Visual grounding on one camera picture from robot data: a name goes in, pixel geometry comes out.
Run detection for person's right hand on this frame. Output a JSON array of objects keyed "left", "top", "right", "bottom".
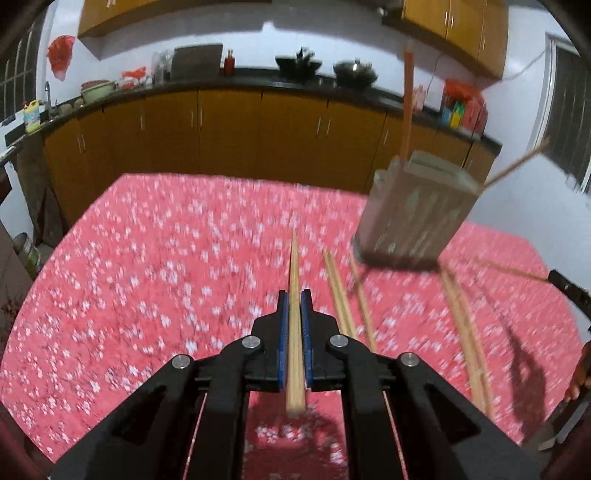
[{"left": 564, "top": 339, "right": 591, "bottom": 402}]

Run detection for barred window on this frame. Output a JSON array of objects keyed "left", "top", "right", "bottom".
[
  {"left": 0, "top": 9, "right": 47, "bottom": 125},
  {"left": 545, "top": 34, "right": 591, "bottom": 195}
]

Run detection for black kitchen countertop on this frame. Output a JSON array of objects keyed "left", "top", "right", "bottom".
[{"left": 4, "top": 67, "right": 503, "bottom": 155}]

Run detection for green yellow bottle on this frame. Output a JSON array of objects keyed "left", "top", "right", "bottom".
[{"left": 441, "top": 97, "right": 465, "bottom": 130}]

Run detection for large red plastic bags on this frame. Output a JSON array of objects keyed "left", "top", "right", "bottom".
[{"left": 441, "top": 78, "right": 488, "bottom": 132}]

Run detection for wooden chopstick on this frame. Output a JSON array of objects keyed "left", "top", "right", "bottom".
[
  {"left": 322, "top": 250, "right": 354, "bottom": 340},
  {"left": 285, "top": 230, "right": 308, "bottom": 415},
  {"left": 471, "top": 258, "right": 554, "bottom": 282},
  {"left": 481, "top": 137, "right": 551, "bottom": 189},
  {"left": 327, "top": 250, "right": 360, "bottom": 337},
  {"left": 347, "top": 249, "right": 378, "bottom": 354},
  {"left": 438, "top": 270, "right": 488, "bottom": 416},
  {"left": 445, "top": 272, "right": 497, "bottom": 421},
  {"left": 401, "top": 39, "right": 415, "bottom": 160}
]

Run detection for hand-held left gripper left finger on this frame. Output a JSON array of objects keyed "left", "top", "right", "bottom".
[{"left": 51, "top": 291, "right": 290, "bottom": 480}]

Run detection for dark wooden cutting board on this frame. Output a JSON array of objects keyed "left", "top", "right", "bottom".
[{"left": 171, "top": 44, "right": 225, "bottom": 80}]

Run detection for wooden lower kitchen cabinets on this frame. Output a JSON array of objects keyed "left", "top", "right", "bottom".
[{"left": 41, "top": 88, "right": 497, "bottom": 227}]

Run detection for black lidded wok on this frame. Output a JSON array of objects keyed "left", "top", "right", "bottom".
[{"left": 333, "top": 58, "right": 378, "bottom": 88}]

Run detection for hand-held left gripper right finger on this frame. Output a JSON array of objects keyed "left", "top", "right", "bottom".
[{"left": 301, "top": 290, "right": 542, "bottom": 480}]

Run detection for yellow detergent bottle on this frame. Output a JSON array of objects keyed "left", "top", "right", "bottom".
[{"left": 23, "top": 99, "right": 43, "bottom": 134}]

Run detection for thin wall cable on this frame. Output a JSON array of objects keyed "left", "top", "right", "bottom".
[{"left": 427, "top": 39, "right": 557, "bottom": 100}]

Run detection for metal pot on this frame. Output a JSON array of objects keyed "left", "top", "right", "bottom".
[{"left": 13, "top": 233, "right": 40, "bottom": 278}]

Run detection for hanging red plastic bag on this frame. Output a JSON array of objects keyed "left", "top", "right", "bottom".
[{"left": 47, "top": 34, "right": 75, "bottom": 81}]

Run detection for green plastic basin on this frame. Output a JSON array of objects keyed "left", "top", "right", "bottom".
[{"left": 81, "top": 80, "right": 116, "bottom": 103}]

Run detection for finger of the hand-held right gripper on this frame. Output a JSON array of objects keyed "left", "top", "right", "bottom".
[{"left": 549, "top": 269, "right": 591, "bottom": 320}]

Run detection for wooden upper wall cabinets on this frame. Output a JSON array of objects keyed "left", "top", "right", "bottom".
[{"left": 78, "top": 0, "right": 509, "bottom": 79}]

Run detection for grey slotted chopstick holder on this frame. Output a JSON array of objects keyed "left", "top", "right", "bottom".
[{"left": 352, "top": 150, "right": 483, "bottom": 273}]

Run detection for black open wok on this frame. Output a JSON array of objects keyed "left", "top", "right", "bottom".
[{"left": 275, "top": 46, "right": 323, "bottom": 81}]

